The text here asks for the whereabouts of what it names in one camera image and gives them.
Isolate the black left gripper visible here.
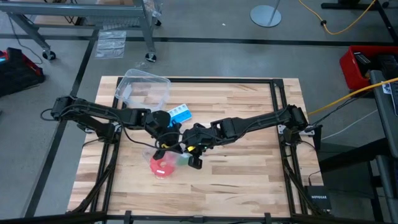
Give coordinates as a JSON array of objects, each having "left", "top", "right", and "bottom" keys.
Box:
[{"left": 152, "top": 122, "right": 187, "bottom": 161}]

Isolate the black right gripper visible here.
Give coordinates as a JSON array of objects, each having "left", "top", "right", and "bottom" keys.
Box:
[{"left": 182, "top": 123, "right": 218, "bottom": 170}]

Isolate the green bandage roll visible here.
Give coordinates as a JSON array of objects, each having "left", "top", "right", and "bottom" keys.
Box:
[{"left": 175, "top": 154, "right": 191, "bottom": 166}]

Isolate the large clear zip bag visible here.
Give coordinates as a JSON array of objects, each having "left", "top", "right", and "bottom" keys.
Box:
[{"left": 142, "top": 146, "right": 189, "bottom": 181}]

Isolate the red round pill organizer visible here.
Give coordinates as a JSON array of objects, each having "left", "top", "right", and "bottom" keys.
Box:
[{"left": 149, "top": 154, "right": 177, "bottom": 179}]

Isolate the blue white weekly pill organizer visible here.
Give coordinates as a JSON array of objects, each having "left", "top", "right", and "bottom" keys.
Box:
[{"left": 166, "top": 103, "right": 193, "bottom": 127}]

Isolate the clear plastic container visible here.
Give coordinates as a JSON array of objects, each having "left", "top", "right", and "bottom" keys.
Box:
[{"left": 114, "top": 68, "right": 172, "bottom": 113}]

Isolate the flat clear plastic bag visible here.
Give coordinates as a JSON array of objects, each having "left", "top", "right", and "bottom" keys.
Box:
[{"left": 95, "top": 30, "right": 127, "bottom": 60}]

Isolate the round grey stand base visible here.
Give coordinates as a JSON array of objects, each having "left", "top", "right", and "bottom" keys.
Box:
[{"left": 250, "top": 0, "right": 282, "bottom": 28}]

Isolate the grey metal cart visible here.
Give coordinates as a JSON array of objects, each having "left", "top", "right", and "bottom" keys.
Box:
[{"left": 0, "top": 0, "right": 162, "bottom": 63}]

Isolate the black and red case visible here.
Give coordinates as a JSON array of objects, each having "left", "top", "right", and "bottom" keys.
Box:
[{"left": 0, "top": 47, "right": 46, "bottom": 98}]

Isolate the red plastic bin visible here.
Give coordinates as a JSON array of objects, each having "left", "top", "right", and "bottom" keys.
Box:
[{"left": 338, "top": 45, "right": 398, "bottom": 91}]

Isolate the grey desk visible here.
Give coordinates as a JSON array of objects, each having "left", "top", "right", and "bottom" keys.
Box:
[{"left": 368, "top": 70, "right": 398, "bottom": 224}]

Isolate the black aluminium table frame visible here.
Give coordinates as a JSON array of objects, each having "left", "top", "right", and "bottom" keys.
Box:
[{"left": 0, "top": 77, "right": 398, "bottom": 224}]

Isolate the black NETGEAR network switch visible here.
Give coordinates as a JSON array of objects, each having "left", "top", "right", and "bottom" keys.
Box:
[{"left": 303, "top": 185, "right": 333, "bottom": 211}]

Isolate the white cable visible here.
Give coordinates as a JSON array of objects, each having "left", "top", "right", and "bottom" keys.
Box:
[{"left": 320, "top": 108, "right": 379, "bottom": 141}]

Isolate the thick yellow cable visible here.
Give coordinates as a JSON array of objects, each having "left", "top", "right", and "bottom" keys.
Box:
[{"left": 307, "top": 77, "right": 398, "bottom": 116}]

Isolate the thin yellow cable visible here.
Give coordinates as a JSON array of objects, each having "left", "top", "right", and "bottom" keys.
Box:
[{"left": 298, "top": 0, "right": 377, "bottom": 35}]

